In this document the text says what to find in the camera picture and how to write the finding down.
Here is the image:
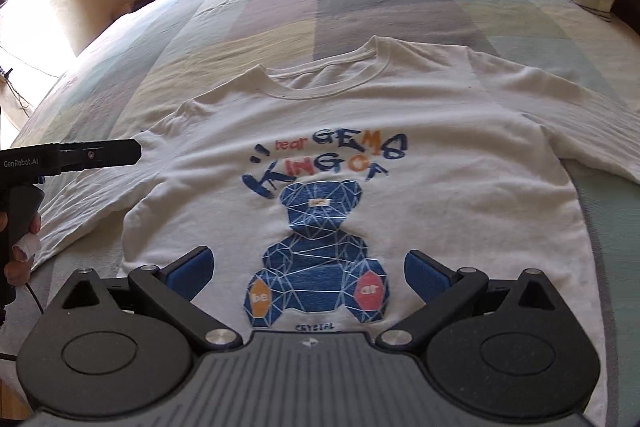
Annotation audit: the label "black power strip cable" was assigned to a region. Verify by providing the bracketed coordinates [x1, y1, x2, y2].
[0, 47, 37, 114]

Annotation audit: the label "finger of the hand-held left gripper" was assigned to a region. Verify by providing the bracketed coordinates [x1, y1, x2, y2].
[60, 138, 143, 174]

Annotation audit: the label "white bear-print long-sleeve shirt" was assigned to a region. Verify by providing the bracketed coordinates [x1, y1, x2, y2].
[25, 36, 640, 427]

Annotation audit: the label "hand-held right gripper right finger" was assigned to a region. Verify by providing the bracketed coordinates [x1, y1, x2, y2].
[376, 249, 558, 350]

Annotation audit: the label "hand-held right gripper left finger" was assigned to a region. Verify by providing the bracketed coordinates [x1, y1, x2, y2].
[60, 246, 243, 350]

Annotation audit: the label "bed with patchwork sheet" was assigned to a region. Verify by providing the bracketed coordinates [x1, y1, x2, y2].
[0, 0, 640, 427]

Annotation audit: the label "person's left hand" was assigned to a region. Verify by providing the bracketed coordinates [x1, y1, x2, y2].
[0, 213, 43, 288]

